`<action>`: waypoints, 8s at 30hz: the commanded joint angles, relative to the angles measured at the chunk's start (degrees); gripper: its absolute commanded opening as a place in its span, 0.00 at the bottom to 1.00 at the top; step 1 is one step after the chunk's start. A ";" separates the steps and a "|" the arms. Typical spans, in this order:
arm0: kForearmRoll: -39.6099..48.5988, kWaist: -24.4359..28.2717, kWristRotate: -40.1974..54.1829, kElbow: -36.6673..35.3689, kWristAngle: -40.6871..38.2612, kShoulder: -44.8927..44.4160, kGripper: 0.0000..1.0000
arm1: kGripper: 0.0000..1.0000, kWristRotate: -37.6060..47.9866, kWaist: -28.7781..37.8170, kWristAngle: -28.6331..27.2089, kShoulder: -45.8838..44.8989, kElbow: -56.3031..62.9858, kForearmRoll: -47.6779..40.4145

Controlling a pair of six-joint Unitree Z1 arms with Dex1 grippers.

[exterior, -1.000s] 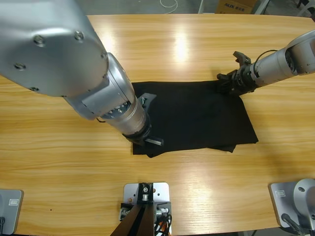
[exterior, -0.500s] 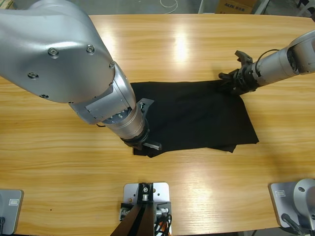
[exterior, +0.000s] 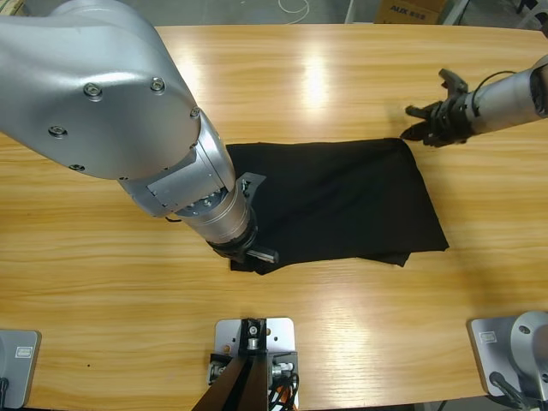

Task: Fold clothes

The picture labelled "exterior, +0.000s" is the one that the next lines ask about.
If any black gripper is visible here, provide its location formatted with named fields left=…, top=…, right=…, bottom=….
left=399, top=91, right=480, bottom=149
left=205, top=229, right=282, bottom=267

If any black polo shirt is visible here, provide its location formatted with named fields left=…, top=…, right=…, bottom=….
left=224, top=136, right=450, bottom=276

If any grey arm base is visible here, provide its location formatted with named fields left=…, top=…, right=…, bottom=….
left=0, top=328, right=43, bottom=410
left=466, top=310, right=548, bottom=402

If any brown cardboard box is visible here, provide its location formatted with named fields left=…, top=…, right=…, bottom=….
left=374, top=0, right=449, bottom=25

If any white furniture leg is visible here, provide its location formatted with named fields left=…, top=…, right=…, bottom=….
left=440, top=0, right=472, bottom=26

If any wooden crate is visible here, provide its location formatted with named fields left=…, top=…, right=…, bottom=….
left=0, top=0, right=33, bottom=17

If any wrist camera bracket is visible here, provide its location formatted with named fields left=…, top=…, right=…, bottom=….
left=234, top=170, right=267, bottom=205
left=438, top=68, right=468, bottom=95

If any white mount block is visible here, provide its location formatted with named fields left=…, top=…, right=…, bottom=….
left=213, top=316, right=299, bottom=411

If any dark camera post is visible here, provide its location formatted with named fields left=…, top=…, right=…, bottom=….
left=190, top=316, right=270, bottom=411

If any orange cable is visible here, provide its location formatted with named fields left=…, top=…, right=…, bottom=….
left=273, top=383, right=299, bottom=411

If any black cable bundle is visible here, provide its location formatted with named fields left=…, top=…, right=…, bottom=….
left=267, top=371, right=301, bottom=410

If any white floor cable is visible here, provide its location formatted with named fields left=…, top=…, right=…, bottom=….
left=277, top=0, right=310, bottom=21

